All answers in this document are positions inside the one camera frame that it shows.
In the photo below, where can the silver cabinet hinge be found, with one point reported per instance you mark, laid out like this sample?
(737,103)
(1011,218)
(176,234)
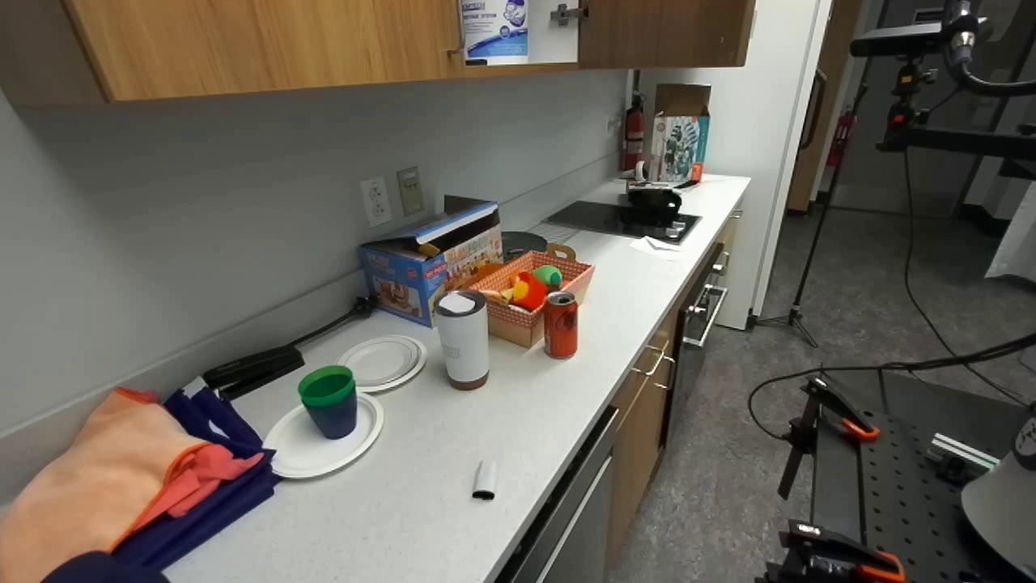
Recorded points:
(566,13)

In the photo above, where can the small black white marker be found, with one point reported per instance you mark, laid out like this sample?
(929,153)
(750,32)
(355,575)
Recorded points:
(483,480)

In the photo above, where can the colourful printed carton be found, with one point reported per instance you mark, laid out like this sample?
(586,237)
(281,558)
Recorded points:
(681,147)

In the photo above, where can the silver metal bracket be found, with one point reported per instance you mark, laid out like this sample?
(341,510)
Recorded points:
(960,449)

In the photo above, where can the orange toy food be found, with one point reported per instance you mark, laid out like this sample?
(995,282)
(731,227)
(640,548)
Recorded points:
(513,291)

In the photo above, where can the blue toy food box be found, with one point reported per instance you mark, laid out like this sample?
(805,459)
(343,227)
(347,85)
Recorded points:
(417,277)

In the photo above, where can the black power adapter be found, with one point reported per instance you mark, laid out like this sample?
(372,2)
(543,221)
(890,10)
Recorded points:
(254,372)

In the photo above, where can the red drink can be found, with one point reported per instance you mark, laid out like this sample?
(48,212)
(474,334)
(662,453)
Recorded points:
(561,327)

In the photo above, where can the black cooking pot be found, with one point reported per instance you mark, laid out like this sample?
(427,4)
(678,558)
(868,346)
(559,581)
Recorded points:
(652,201)

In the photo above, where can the brown cardboard box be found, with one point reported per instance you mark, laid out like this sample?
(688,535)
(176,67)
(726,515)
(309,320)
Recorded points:
(681,100)

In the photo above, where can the blue white wipes package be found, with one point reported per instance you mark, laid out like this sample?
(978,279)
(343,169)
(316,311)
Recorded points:
(493,32)

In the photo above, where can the green toy ball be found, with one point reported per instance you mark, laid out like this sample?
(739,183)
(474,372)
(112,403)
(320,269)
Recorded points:
(548,277)

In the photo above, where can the black round bowl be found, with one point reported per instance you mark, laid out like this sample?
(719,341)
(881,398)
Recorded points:
(521,245)

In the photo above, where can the black built-in oven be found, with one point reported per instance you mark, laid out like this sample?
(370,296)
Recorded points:
(696,334)

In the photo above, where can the orange cloth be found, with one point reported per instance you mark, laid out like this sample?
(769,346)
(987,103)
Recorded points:
(84,486)

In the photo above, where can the beige wall switch plate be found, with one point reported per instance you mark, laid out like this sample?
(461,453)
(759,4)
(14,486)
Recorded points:
(410,192)

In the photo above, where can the wooden lower cabinet door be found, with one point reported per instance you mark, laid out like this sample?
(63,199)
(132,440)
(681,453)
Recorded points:
(643,433)

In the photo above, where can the black perforated robot table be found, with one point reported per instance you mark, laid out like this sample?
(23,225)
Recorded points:
(907,497)

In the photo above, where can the grey round robot base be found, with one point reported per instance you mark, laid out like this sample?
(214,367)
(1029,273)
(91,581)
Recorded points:
(1004,507)

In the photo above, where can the dark horizontal beam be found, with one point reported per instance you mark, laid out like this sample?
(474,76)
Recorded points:
(960,141)

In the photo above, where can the black camera tripod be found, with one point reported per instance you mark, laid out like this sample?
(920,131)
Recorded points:
(906,85)

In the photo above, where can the wide wooden cabinet door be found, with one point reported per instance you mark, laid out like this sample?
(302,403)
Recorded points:
(214,44)

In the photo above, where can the white fabric cover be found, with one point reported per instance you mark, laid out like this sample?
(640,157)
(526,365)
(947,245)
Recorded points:
(1022,254)

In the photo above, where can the navy blue cloth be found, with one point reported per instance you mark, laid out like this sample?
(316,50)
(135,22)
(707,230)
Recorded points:
(212,523)

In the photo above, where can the narrow wooden cabinet door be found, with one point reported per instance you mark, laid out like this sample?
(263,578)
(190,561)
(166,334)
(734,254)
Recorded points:
(667,33)

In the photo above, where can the black stereo camera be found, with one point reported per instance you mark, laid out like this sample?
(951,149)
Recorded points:
(907,41)

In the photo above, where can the dark navy fabric item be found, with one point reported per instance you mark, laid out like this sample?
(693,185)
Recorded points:
(102,567)

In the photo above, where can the orange wooden bin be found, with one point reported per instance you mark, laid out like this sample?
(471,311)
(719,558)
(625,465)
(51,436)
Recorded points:
(520,320)

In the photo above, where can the red toy food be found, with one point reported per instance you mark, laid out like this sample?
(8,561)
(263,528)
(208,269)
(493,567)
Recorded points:
(531,296)

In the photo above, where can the white wall power outlet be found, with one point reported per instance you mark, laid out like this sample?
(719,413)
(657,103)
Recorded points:
(377,201)

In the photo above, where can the brown wooden room door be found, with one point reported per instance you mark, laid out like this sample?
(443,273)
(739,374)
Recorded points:
(827,107)

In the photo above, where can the white blue container in cabinet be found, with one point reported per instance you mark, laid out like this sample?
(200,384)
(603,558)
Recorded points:
(520,68)

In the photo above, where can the white cylindrical tumbler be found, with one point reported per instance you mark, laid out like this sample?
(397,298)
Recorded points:
(461,341)

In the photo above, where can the red fire extinguisher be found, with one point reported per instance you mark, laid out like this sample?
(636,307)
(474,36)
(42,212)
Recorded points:
(636,131)

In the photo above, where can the small white plate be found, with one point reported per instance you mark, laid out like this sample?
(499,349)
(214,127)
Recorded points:
(386,362)

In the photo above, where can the black glass cooktop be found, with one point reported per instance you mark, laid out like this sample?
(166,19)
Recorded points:
(595,218)

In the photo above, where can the green and blue cup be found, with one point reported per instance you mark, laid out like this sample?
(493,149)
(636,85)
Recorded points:
(328,405)

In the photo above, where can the steel dishwasher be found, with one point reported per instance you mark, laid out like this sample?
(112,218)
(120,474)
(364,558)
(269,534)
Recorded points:
(570,520)

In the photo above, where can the large white plate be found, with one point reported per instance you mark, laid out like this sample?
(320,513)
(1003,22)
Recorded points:
(312,456)

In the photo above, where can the salmon red cloth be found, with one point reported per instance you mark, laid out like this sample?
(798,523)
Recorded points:
(204,472)

